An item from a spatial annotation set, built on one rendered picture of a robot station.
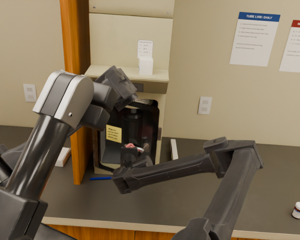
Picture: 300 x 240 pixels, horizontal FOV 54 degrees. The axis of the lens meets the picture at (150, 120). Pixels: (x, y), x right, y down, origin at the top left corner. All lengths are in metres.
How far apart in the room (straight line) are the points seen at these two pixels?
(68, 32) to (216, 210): 0.80
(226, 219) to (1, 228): 0.40
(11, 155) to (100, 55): 0.63
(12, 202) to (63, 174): 1.14
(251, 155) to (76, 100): 0.50
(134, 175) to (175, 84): 0.85
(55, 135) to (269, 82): 1.53
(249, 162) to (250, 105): 1.10
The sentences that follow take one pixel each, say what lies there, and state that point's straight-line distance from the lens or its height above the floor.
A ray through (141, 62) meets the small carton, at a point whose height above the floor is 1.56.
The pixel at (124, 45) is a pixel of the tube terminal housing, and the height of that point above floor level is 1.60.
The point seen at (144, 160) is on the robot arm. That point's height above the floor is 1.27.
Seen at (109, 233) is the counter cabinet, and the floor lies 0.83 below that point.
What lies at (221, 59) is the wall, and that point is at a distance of 1.70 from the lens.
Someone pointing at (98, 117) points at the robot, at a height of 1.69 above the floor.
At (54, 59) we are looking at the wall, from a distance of 1.77.
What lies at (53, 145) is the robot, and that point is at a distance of 0.42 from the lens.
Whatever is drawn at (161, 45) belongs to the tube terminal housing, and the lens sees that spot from 1.20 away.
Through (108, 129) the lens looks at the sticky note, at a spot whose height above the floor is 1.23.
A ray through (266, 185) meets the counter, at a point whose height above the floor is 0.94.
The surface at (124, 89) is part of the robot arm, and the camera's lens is 0.72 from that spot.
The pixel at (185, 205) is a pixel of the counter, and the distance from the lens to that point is 1.39.
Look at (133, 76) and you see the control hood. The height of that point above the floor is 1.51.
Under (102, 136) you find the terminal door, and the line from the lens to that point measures 1.36.
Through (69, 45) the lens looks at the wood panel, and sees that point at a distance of 1.16.
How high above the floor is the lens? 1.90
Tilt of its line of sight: 29 degrees down
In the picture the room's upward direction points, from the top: 4 degrees clockwise
